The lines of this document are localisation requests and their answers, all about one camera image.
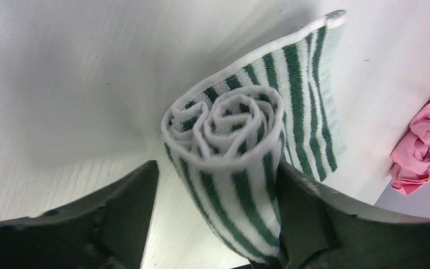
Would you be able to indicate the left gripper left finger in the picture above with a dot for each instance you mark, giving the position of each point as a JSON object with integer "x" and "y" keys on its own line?
{"x": 104, "y": 229}

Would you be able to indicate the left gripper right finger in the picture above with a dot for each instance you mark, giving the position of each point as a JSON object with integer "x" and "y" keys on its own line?
{"x": 323, "y": 228}

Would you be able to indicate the green white striped towel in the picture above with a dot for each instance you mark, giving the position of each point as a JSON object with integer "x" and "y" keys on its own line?
{"x": 227, "y": 135}

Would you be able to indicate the pink crumpled towel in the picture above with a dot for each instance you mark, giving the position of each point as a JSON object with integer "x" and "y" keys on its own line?
{"x": 411, "y": 156}

